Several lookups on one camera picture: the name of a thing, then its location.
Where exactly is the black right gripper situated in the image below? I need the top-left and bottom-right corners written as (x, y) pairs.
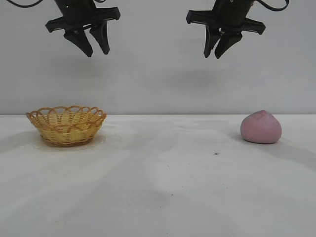
top-left (186, 0), bottom-right (267, 60)

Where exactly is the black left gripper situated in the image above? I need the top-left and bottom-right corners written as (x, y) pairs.
top-left (45, 0), bottom-right (121, 58)

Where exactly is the yellow woven plastic basket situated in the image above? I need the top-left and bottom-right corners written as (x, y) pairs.
top-left (25, 105), bottom-right (108, 148)

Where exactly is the pink toy peach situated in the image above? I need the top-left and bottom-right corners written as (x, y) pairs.
top-left (240, 109), bottom-right (282, 144)

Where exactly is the black cable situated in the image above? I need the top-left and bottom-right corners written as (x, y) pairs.
top-left (4, 0), bottom-right (42, 7)
top-left (258, 0), bottom-right (280, 12)

